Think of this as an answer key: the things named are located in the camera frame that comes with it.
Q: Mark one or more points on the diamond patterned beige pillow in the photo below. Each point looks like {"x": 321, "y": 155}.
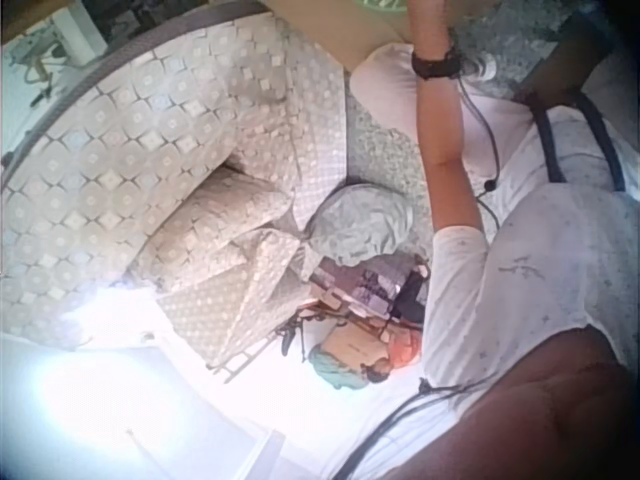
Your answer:
{"x": 215, "y": 225}

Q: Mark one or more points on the black wrist band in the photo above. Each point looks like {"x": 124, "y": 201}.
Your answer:
{"x": 434, "y": 64}

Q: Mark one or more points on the tan board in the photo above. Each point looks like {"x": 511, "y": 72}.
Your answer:
{"x": 325, "y": 30}

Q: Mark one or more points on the grey green cloth bundle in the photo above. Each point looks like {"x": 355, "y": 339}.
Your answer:
{"x": 360, "y": 220}

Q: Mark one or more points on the diamond patterned beige quilt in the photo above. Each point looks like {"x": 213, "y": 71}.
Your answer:
{"x": 125, "y": 150}

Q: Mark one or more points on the grey floral bed sheet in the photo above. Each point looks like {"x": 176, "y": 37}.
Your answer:
{"x": 380, "y": 155}

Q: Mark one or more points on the brown cardboard box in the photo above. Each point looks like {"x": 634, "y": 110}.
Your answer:
{"x": 350, "y": 347}

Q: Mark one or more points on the teal cloth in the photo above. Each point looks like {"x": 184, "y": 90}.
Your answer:
{"x": 335, "y": 372}

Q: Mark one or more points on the green striped item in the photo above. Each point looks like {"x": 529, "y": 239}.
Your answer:
{"x": 380, "y": 4}

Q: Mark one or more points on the orange cloth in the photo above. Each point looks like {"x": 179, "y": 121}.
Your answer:
{"x": 406, "y": 347}

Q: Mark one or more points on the person's legs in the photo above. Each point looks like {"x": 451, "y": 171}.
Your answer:
{"x": 390, "y": 90}

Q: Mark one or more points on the person's left hand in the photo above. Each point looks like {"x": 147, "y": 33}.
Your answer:
{"x": 426, "y": 25}

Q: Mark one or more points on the white furniture with clutter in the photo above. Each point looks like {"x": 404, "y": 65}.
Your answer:
{"x": 45, "y": 45}

